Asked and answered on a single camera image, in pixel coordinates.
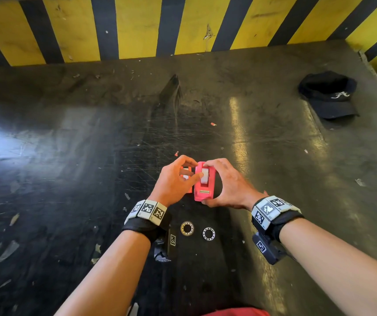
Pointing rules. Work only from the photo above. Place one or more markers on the person's red clothing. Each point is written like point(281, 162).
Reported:
point(236, 312)

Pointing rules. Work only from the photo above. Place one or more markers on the pink plastic housing with switch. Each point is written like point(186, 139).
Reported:
point(205, 189)

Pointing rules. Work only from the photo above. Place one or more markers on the person's left forearm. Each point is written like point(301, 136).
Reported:
point(109, 276)

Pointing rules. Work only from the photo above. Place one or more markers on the torn black sheet flap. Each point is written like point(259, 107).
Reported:
point(171, 90)

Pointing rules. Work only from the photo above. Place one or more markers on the person's right forearm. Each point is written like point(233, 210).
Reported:
point(336, 266)

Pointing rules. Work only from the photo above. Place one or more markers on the person's left thumb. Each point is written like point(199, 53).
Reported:
point(193, 178)

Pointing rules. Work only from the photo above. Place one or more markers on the small pink plastic part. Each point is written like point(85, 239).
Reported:
point(186, 177)

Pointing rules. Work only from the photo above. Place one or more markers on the black wristband with marker tiles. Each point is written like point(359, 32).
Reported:
point(274, 212)
point(147, 213)

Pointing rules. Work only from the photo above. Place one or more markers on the person's left hand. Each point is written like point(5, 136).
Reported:
point(168, 184)

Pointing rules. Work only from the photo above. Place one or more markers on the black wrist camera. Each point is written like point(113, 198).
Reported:
point(166, 245)
point(269, 248)

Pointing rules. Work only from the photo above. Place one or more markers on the person's right hand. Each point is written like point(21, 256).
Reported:
point(233, 190)

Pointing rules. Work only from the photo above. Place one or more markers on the dark navy baseball cap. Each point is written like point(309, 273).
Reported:
point(332, 95)

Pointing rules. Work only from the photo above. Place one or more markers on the person's right thumb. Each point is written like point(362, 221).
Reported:
point(211, 202)

